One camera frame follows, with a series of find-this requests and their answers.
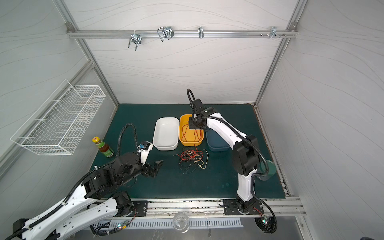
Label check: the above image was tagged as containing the red cable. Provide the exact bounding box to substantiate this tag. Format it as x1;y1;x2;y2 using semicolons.
180;123;203;143
181;122;204;144

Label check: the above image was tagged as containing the cable pile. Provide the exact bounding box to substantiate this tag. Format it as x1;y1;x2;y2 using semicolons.
176;148;209;174

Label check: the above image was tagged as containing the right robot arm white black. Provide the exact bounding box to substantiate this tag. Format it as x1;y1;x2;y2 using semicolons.
187;89;270;214

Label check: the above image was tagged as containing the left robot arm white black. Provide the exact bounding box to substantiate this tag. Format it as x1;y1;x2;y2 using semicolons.
7;123;164;240

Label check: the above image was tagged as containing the yellow plastic bin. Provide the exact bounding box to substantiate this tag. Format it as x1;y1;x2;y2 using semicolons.
179;114;204;147

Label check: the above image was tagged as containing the blue plastic bin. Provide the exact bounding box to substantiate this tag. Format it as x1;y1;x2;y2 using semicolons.
205;128;231;152

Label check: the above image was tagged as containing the white plastic bin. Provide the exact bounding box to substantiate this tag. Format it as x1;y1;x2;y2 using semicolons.
153;117;180;151

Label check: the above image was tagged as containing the sauce bottle yellow cap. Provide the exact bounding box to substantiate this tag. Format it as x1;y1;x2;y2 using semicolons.
92;137;114;158

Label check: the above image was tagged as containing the clear glass cup front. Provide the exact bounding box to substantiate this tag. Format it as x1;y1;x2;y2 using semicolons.
173;212;190;234

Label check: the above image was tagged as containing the white vent grille strip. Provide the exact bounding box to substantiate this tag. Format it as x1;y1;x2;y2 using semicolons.
92;217;244;231

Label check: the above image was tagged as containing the green lidded glass jar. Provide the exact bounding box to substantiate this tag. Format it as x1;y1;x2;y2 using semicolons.
256;160;277;181

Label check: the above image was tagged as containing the metal clamp small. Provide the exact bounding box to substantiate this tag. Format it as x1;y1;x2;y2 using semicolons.
198;27;204;39

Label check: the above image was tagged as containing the metal u-bolt clamp middle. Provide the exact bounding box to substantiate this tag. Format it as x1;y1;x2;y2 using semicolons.
157;26;175;42

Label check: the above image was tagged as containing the metal u-bolt clamp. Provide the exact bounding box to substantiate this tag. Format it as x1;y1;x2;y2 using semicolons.
157;26;175;42
128;32;142;51

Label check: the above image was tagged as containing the metal u-bolt clamp left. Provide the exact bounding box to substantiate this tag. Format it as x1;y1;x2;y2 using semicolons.
128;32;142;51

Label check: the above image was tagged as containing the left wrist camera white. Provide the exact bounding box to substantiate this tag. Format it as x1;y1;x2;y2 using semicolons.
138;141;154;165

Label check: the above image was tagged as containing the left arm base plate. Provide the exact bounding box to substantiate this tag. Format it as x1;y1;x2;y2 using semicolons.
115;201;149;217

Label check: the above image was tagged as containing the white wire basket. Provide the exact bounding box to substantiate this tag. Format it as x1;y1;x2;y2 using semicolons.
10;80;106;156

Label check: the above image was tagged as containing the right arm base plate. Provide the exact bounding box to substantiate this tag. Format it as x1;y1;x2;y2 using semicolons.
219;198;264;216

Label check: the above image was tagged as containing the metal bracket right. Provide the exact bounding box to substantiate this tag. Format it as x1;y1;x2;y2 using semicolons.
260;27;287;39

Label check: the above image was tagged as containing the aluminium crossbar rail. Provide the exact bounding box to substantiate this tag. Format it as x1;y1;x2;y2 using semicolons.
67;29;299;39

